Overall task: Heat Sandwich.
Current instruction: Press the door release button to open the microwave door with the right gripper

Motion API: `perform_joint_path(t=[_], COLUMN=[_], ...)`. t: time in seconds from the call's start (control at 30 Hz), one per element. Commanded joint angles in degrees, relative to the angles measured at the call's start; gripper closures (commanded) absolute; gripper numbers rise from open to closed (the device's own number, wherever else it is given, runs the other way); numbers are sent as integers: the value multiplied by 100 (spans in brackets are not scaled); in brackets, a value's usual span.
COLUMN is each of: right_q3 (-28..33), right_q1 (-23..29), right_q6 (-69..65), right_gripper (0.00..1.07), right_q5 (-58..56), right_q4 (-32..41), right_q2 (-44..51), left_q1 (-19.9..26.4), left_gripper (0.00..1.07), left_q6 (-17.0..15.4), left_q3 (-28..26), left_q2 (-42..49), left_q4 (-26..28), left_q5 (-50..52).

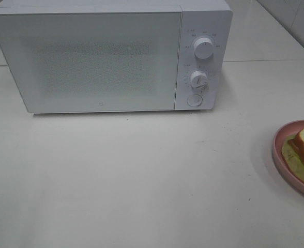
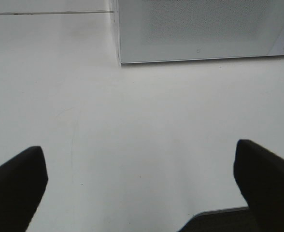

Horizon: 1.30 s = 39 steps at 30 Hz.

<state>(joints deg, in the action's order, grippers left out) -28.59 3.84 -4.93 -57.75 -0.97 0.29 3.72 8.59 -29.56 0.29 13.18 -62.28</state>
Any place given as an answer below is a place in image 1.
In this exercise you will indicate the round door release button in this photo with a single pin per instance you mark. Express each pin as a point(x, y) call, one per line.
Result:
point(194, 100)

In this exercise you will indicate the toast sandwich with filling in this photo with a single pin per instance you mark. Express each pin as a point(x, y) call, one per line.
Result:
point(293, 153)

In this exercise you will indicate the white microwave oven body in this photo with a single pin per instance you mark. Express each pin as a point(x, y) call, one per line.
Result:
point(198, 19)

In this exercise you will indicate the white microwave door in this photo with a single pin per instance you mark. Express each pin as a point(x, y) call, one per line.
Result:
point(64, 63)

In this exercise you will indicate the white microwave knob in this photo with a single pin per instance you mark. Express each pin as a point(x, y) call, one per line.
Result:
point(198, 79)
point(203, 48)

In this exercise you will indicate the upper white microwave knob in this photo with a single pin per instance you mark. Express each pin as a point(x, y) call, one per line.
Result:
point(203, 48)

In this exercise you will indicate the pink round plate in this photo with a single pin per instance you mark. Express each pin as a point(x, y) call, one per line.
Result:
point(278, 159)

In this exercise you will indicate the lower white microwave knob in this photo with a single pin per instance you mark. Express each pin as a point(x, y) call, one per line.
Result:
point(198, 79)

